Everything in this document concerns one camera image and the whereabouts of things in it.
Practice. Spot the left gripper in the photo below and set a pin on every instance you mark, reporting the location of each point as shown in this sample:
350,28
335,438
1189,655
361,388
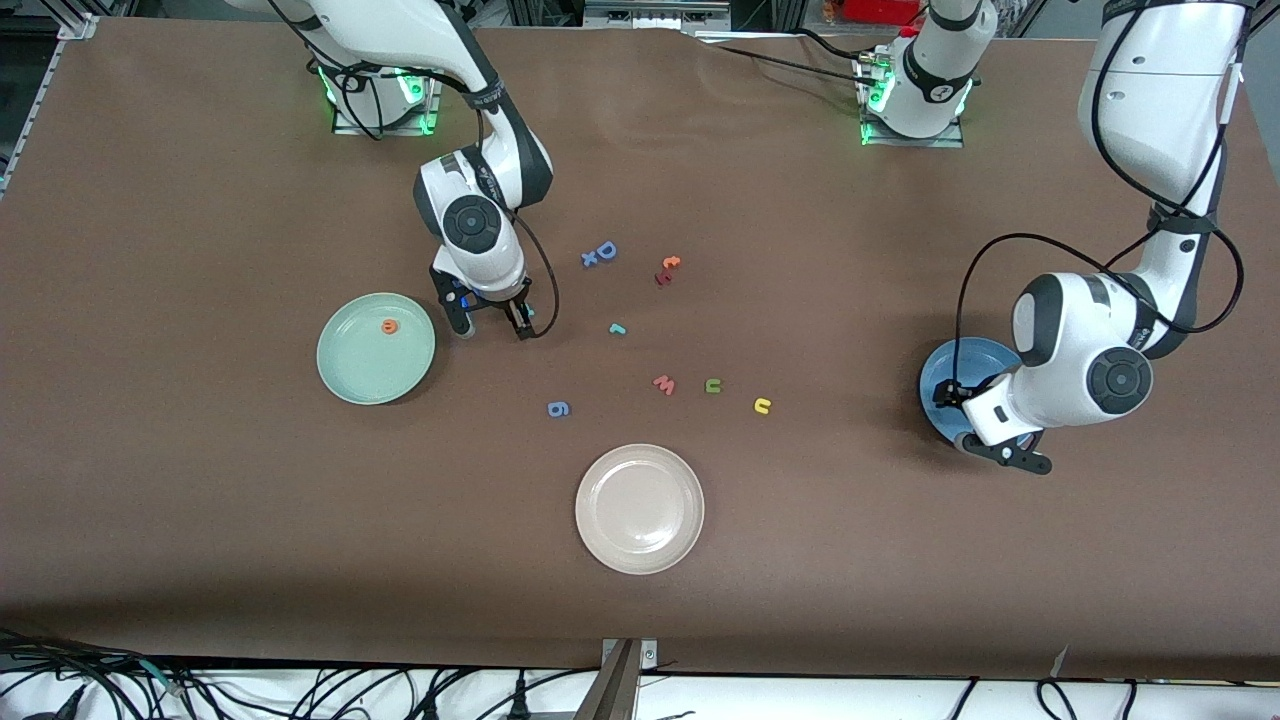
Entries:
958,393

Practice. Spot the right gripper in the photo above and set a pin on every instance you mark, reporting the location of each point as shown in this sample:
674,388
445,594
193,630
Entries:
489,304

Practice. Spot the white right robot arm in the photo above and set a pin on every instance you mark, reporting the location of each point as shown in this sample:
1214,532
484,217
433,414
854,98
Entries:
400,30

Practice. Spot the blue plate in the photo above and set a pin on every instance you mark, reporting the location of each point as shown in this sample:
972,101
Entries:
940,360

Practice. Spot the blue foam letter D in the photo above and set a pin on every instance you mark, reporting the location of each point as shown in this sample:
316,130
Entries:
610,251

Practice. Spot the light green plate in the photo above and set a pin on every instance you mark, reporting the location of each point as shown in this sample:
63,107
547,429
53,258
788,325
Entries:
375,360

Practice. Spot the pink foam letter w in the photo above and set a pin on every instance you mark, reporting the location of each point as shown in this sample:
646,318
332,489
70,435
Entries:
664,385

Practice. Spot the beige plate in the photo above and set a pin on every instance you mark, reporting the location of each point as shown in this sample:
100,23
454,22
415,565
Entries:
640,510

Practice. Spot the grey power strip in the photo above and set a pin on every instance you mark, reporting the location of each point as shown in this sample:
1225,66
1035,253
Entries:
650,15

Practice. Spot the brown table cover mat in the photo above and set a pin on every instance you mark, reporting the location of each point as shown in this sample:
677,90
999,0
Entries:
200,500

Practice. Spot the black power plug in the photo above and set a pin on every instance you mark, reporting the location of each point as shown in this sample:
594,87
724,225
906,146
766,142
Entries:
519,695

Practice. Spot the red box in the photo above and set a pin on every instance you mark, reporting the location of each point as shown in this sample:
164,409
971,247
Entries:
880,10

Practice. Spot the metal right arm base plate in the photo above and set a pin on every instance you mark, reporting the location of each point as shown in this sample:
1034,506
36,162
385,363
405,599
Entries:
385,131

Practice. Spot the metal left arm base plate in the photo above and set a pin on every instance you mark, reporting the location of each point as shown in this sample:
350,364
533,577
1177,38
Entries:
915,143

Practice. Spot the aluminium bracket profile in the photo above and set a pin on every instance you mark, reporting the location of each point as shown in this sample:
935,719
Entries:
628,655

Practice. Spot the aluminium frame rail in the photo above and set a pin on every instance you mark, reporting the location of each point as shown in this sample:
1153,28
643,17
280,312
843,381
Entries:
75,25

